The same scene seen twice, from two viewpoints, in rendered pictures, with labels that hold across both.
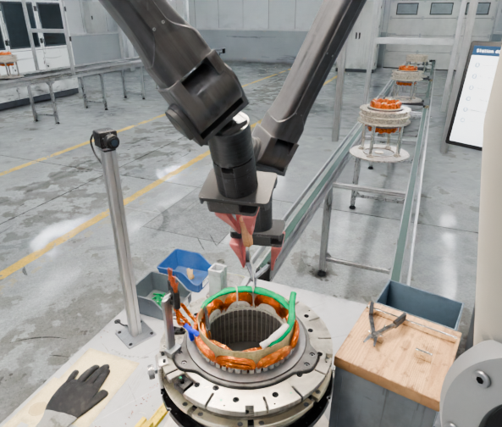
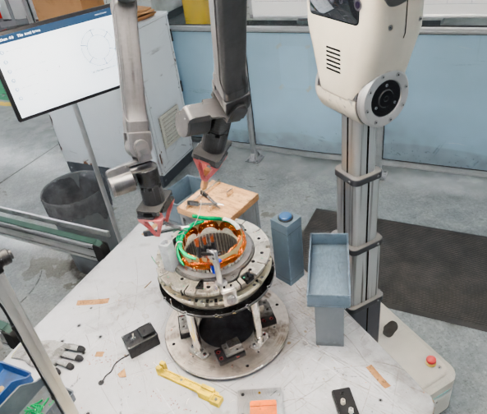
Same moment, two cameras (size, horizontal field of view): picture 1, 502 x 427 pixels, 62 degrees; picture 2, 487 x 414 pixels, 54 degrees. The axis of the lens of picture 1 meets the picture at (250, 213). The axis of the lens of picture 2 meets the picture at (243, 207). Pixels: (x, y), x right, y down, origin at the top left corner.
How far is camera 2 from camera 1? 1.13 m
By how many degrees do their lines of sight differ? 70
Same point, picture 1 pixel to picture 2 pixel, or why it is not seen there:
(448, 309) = (185, 184)
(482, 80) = (15, 62)
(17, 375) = not seen: outside the picture
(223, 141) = not seen: hidden behind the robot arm
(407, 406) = (250, 211)
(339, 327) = (127, 273)
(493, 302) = (369, 75)
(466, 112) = (20, 90)
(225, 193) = (222, 150)
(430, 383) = (246, 195)
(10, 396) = not seen: outside the picture
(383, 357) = (227, 206)
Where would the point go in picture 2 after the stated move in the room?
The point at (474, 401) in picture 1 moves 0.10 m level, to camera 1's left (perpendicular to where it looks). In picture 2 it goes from (369, 99) to (376, 117)
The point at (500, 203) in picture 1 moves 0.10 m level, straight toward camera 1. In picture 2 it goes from (375, 52) to (418, 56)
